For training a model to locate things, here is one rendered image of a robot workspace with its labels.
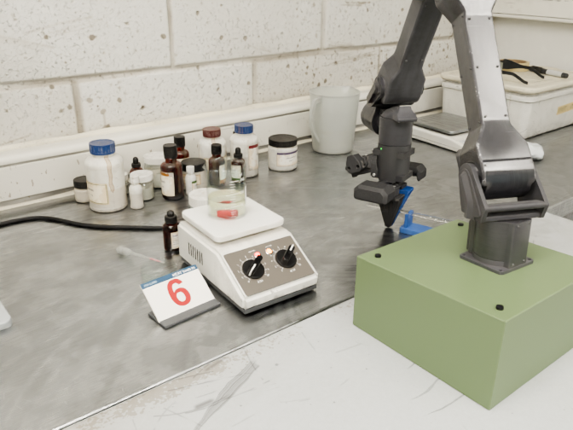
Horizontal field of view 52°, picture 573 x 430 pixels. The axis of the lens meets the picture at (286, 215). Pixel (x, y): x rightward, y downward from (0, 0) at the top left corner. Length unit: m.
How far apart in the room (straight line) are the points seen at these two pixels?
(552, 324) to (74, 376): 0.56
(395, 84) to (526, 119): 0.80
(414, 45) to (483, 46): 0.19
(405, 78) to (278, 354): 0.49
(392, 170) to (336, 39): 0.70
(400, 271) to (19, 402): 0.45
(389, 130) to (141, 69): 0.58
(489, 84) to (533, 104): 0.96
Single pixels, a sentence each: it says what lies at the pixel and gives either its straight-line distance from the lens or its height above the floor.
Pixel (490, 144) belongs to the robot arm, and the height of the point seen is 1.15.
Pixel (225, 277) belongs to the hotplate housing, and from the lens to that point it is 0.83.
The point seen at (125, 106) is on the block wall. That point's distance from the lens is 1.33.
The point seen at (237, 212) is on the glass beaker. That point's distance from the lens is 0.88.
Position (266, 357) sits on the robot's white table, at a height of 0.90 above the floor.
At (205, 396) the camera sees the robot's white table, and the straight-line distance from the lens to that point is 0.69.
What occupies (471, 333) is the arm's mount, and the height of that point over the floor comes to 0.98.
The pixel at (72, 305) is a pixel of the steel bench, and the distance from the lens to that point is 0.89.
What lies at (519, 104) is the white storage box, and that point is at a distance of 1.72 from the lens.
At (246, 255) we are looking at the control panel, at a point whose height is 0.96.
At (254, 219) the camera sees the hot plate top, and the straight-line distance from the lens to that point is 0.89.
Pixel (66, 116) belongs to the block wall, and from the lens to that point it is 1.29.
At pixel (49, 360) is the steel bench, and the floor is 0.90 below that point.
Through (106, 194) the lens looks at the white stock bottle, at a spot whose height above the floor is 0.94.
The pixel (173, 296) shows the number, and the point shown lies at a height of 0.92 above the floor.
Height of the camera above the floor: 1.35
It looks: 23 degrees down
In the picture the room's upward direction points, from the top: 1 degrees clockwise
